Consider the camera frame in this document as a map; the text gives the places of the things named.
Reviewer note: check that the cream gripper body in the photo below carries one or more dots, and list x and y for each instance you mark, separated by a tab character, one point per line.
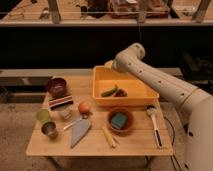
108	64

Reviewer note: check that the striped eraser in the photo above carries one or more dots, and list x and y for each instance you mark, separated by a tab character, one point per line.
54	103

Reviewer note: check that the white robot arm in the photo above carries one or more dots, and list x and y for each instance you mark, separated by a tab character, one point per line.
187	98

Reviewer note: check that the green plastic cup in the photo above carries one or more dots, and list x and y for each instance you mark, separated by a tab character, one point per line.
43	116

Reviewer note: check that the metal cup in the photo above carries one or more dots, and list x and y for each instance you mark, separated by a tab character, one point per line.
49	129

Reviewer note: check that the orange plastic tray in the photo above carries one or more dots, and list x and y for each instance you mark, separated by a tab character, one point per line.
105	79

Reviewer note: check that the dark red grapes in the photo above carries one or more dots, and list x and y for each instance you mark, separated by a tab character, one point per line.
120	93

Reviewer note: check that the green cucumber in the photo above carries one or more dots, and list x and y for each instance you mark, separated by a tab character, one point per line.
109	92

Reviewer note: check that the orange fruit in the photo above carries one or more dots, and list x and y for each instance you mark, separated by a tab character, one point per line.
84	108

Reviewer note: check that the dark red bowl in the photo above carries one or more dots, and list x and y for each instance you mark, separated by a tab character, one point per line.
56	87

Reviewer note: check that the green sponge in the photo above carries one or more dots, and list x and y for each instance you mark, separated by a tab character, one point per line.
118	120

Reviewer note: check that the terracotta bowl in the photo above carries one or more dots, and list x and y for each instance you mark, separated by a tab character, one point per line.
129	124

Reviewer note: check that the small clear glass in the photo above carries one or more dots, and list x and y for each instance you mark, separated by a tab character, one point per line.
65	114

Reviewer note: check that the metal spoon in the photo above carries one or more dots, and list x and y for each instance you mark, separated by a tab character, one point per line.
74	122

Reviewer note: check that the wooden table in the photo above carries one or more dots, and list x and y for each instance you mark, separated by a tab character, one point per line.
138	142

